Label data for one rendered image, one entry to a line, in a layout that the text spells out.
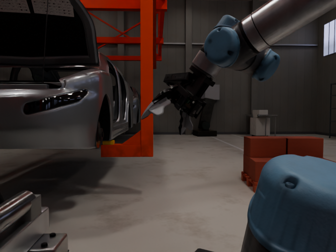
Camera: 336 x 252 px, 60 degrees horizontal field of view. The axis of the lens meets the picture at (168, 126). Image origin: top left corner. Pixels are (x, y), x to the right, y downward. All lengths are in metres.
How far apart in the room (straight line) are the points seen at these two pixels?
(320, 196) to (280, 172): 0.03
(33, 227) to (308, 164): 0.31
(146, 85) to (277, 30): 3.29
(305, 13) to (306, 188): 0.43
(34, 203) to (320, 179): 0.32
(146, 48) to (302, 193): 3.74
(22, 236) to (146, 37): 3.65
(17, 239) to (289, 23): 0.53
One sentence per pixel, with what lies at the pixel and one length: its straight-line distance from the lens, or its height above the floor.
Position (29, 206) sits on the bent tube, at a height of 1.00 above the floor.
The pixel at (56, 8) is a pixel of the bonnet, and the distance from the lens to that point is 3.56.
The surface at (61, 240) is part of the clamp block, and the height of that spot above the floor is 0.95.
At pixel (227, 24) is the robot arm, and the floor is 1.33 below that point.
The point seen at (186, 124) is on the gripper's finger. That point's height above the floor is 1.07.
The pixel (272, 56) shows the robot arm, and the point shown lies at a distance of 0.72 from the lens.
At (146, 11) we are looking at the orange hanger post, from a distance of 4.01.
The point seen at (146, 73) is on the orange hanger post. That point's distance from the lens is 3.83.
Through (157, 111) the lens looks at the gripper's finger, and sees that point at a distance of 0.78.
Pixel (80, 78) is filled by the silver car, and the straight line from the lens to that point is 2.92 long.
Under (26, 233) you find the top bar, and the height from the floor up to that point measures 0.97.
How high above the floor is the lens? 1.11
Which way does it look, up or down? 3 degrees down
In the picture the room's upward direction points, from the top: straight up
